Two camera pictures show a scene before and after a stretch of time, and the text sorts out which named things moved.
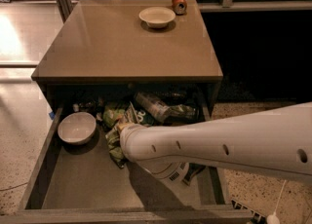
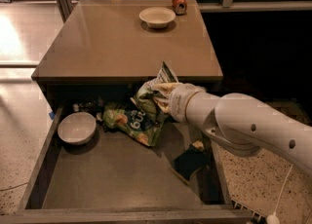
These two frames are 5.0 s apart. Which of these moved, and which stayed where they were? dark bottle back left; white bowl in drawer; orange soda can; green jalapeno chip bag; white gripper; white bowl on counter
Moved: white gripper; green jalapeno chip bag
Stayed: dark bottle back left; white bowl in drawer; orange soda can; white bowl on counter
